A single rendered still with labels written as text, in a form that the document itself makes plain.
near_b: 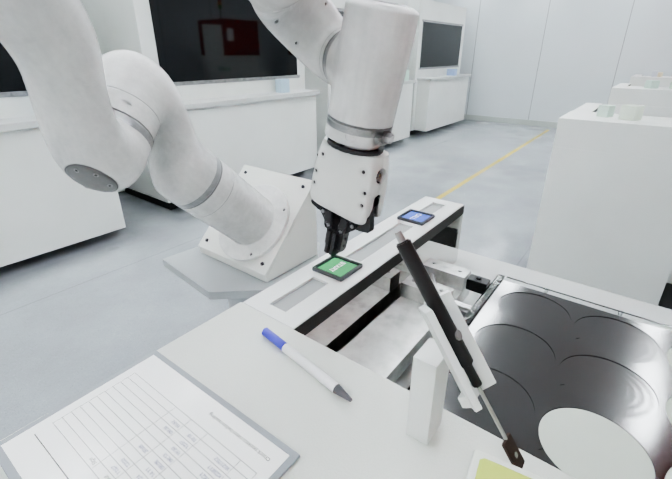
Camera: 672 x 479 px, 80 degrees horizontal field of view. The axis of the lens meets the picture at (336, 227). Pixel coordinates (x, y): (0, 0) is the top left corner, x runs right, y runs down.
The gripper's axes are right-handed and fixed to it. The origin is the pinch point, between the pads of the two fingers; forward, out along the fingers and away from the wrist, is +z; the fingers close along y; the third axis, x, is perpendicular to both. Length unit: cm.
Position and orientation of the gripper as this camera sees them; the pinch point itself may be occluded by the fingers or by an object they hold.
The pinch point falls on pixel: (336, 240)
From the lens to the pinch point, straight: 60.1
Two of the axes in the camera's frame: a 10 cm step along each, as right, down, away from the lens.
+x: -6.1, 3.1, -7.3
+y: -7.7, -4.3, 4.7
